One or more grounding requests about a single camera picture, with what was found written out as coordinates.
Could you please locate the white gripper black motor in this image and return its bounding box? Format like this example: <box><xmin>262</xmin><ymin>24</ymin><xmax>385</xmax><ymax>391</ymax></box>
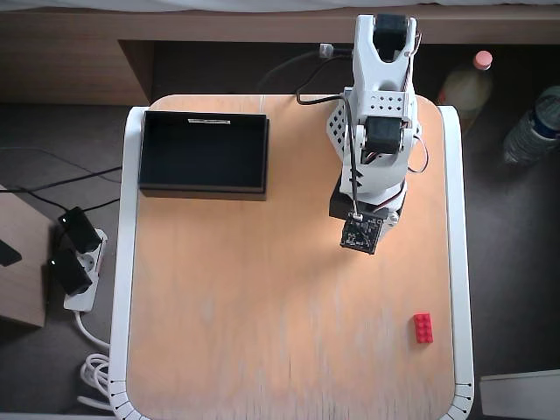
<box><xmin>328</xmin><ymin>181</ymin><xmax>409</xmax><ymax>241</ymax></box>

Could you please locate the red lego block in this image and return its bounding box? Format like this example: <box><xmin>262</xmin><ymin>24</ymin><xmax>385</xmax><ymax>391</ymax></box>
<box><xmin>413</xmin><ymin>312</ymin><xmax>436</xmax><ymax>345</ymax></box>

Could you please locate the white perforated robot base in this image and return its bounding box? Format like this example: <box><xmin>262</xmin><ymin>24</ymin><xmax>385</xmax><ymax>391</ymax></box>
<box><xmin>325</xmin><ymin>87</ymin><xmax>424</xmax><ymax>155</ymax></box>

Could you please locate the black rectangular bin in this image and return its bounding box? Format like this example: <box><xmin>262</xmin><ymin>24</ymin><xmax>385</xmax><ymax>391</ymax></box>
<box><xmin>138</xmin><ymin>109</ymin><xmax>270</xmax><ymax>202</ymax></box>

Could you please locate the yellow bottle pink cap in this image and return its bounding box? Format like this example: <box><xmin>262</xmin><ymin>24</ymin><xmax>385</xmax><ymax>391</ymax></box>
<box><xmin>438</xmin><ymin>50</ymin><xmax>494</xmax><ymax>132</ymax></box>

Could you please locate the clear plastic water bottle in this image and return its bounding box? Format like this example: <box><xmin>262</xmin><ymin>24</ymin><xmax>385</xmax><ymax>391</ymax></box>
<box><xmin>502</xmin><ymin>85</ymin><xmax>560</xmax><ymax>165</ymax></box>

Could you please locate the white table rim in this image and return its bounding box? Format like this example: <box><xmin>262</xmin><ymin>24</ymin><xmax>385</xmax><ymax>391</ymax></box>
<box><xmin>108</xmin><ymin>104</ymin><xmax>475</xmax><ymax>420</ymax></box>

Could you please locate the white power strip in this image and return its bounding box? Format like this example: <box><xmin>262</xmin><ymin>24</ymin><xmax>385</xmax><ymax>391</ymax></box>
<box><xmin>63</xmin><ymin>227</ymin><xmax>109</xmax><ymax>312</ymax></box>

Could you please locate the black power adapter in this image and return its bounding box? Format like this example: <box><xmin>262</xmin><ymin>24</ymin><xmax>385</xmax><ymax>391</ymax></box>
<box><xmin>46</xmin><ymin>248</ymin><xmax>93</xmax><ymax>295</ymax></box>
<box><xmin>58</xmin><ymin>206</ymin><xmax>102</xmax><ymax>254</ymax></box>

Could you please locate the light wooden box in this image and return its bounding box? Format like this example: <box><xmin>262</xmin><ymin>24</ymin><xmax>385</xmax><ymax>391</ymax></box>
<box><xmin>0</xmin><ymin>185</ymin><xmax>53</xmax><ymax>329</ymax></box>

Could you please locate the small black flat object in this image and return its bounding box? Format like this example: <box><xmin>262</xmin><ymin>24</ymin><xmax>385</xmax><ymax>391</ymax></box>
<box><xmin>0</xmin><ymin>239</ymin><xmax>22</xmax><ymax>267</ymax></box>

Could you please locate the black camera circuit board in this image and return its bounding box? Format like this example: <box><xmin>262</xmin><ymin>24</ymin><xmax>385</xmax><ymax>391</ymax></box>
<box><xmin>339</xmin><ymin>213</ymin><xmax>382</xmax><ymax>257</ymax></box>

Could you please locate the black camera cable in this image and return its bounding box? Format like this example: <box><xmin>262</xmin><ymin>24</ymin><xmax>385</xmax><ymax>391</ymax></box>
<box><xmin>257</xmin><ymin>45</ymin><xmax>359</xmax><ymax>218</ymax></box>

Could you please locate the black floor cable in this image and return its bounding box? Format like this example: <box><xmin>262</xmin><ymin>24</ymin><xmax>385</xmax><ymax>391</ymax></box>
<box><xmin>0</xmin><ymin>146</ymin><xmax>124</xmax><ymax>215</ymax></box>

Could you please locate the white power cable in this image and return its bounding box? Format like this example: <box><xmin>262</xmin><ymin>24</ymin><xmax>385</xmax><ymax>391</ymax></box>
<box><xmin>74</xmin><ymin>309</ymin><xmax>114</xmax><ymax>412</ymax></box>

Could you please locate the brown wooden furniture frame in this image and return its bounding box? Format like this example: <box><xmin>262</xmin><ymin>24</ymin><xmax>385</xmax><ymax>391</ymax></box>
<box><xmin>0</xmin><ymin>8</ymin><xmax>560</xmax><ymax>106</ymax></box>

